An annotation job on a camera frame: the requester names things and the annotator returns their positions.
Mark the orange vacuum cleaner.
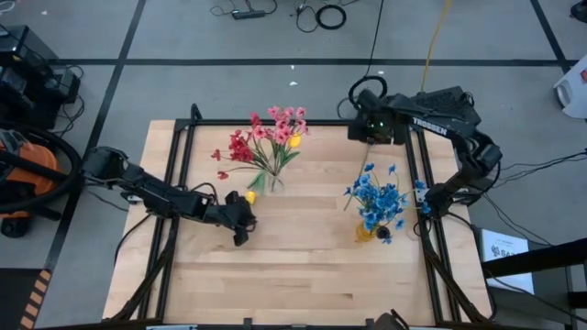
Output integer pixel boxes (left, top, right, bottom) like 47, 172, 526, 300
0, 119, 84, 216

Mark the white printed box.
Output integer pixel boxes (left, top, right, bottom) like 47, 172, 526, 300
479, 227, 536, 294

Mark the small coiled black cable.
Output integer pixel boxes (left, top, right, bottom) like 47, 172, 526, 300
295, 3, 348, 33

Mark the pink flower bunch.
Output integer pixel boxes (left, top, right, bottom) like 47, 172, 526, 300
249, 104, 309, 184

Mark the red flower bunch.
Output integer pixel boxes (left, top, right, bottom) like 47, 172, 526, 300
210, 112, 276, 184

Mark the yellow artificial tulip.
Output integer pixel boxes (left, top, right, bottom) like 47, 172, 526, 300
245, 170, 271, 206
270, 132, 304, 184

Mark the hazard striped floor mat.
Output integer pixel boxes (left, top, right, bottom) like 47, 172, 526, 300
0, 268, 52, 330

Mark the yellow cable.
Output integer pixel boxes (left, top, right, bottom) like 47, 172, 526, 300
419, 0, 455, 95

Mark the large blue flower bunch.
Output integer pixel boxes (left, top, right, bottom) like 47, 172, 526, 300
343, 162, 410, 230

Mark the black metal table frame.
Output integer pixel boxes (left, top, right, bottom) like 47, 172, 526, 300
108, 104, 493, 330

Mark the amber glass vase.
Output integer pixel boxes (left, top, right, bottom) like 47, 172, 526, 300
355, 222, 382, 244

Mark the small blue flower bunch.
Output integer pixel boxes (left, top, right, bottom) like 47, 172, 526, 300
361, 178, 435, 245

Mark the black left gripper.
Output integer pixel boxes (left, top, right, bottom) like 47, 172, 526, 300
206, 190, 258, 248

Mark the white plastic bin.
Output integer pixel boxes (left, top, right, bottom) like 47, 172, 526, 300
552, 66, 587, 121

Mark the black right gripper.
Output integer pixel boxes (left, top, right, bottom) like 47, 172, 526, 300
347, 89, 409, 146

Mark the orange shop vacuum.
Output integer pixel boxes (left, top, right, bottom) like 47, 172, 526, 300
0, 129, 61, 239

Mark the black metal beam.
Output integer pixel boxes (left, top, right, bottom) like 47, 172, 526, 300
481, 237, 587, 279

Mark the long coiled black cable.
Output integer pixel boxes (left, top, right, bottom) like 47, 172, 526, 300
337, 0, 389, 111

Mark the black power strip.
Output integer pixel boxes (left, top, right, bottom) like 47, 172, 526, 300
231, 8, 267, 21

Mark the black equipment stack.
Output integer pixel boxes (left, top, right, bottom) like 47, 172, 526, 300
0, 25, 84, 132

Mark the clear glass vase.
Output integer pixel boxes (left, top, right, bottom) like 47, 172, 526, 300
265, 170, 288, 193

